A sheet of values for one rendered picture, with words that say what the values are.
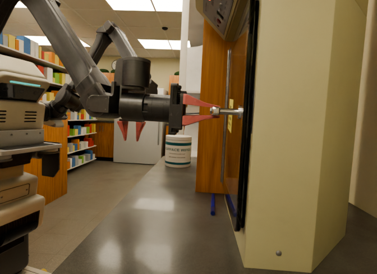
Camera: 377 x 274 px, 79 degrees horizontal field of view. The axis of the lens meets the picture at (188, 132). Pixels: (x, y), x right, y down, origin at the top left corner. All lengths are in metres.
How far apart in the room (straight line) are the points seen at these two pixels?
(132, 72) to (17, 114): 0.73
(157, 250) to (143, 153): 5.05
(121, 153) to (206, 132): 4.95
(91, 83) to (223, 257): 0.43
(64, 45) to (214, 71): 0.42
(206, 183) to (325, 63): 0.51
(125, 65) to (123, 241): 0.35
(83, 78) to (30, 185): 0.77
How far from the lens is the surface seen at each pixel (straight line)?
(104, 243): 0.51
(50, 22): 0.66
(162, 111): 0.46
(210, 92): 0.74
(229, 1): 0.54
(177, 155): 1.09
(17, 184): 1.19
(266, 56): 0.39
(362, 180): 0.91
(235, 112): 0.42
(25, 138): 1.14
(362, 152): 0.91
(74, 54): 0.59
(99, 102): 0.50
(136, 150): 5.52
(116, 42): 1.10
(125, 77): 0.49
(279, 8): 0.42
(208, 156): 0.75
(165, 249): 0.48
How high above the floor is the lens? 1.19
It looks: 4 degrees down
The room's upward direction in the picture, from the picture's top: 3 degrees clockwise
